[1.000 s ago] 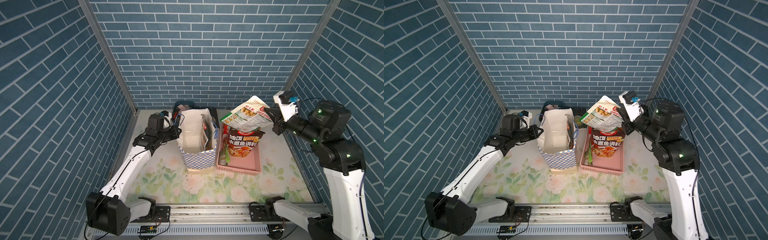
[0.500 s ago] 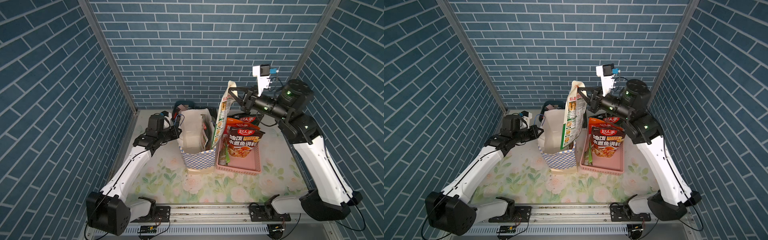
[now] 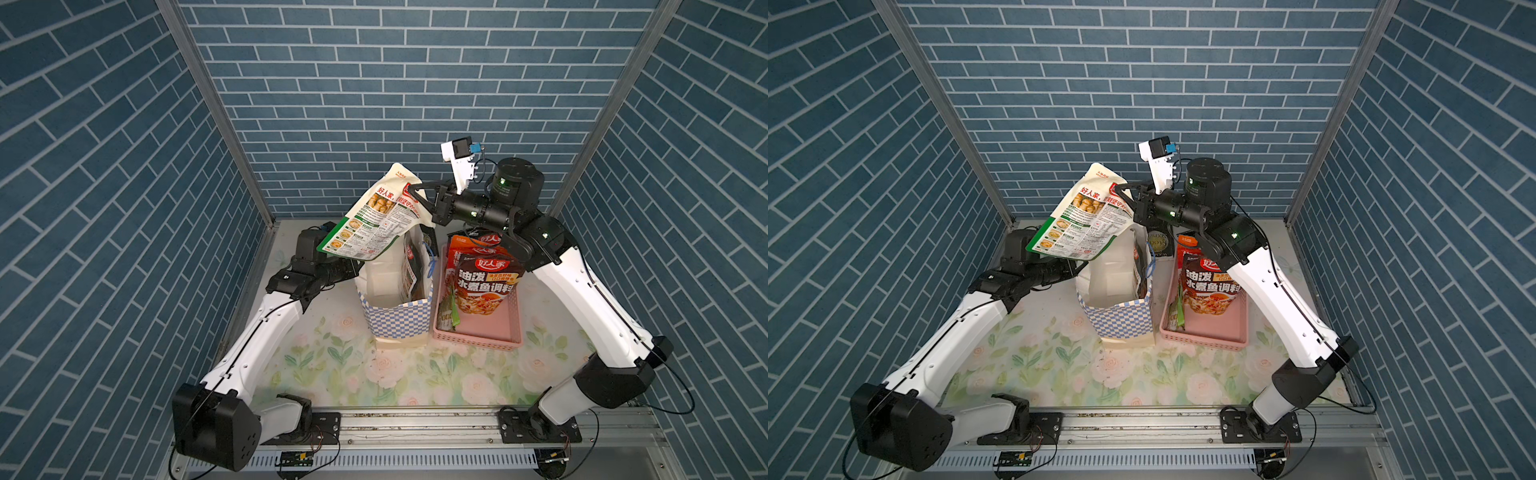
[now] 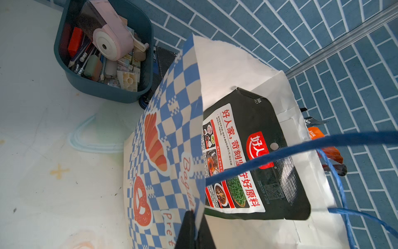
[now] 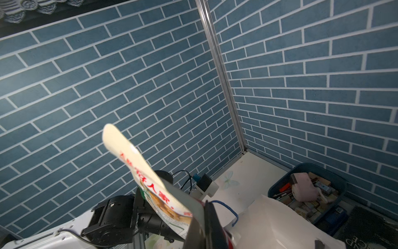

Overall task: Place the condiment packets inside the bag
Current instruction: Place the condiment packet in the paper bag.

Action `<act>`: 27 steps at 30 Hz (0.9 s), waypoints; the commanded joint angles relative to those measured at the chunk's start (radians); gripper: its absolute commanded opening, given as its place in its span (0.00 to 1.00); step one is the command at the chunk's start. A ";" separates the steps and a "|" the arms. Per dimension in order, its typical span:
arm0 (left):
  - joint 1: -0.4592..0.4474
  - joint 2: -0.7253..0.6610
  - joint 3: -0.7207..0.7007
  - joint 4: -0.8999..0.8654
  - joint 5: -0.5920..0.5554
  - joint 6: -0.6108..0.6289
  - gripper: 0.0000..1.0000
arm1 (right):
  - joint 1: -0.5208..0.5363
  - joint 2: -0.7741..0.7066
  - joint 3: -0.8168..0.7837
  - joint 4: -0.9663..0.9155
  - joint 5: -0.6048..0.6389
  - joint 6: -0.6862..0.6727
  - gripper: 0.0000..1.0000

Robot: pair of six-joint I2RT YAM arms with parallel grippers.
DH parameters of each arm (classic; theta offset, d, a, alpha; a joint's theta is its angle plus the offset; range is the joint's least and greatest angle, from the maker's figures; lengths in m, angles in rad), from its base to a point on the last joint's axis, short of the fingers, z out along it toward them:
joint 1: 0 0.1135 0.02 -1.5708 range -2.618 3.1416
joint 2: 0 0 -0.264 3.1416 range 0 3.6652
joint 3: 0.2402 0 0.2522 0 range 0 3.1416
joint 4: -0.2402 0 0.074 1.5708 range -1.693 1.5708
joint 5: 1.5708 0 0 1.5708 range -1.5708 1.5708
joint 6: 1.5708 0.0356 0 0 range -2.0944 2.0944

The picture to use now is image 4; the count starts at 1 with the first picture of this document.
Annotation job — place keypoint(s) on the blue checkered paper bag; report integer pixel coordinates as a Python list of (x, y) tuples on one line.
[(224, 137)]

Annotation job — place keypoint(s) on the dark red fish seasoning packet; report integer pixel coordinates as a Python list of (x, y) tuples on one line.
[(341, 169)]

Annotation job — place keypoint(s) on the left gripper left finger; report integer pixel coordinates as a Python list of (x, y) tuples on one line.
[(186, 237)]

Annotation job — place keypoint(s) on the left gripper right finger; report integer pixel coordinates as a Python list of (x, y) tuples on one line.
[(204, 239)]

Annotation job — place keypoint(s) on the pink tape dispenser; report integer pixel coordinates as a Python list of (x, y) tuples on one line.
[(103, 26)]

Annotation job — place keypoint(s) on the teal storage bin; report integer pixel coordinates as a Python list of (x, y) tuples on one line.
[(124, 80)]

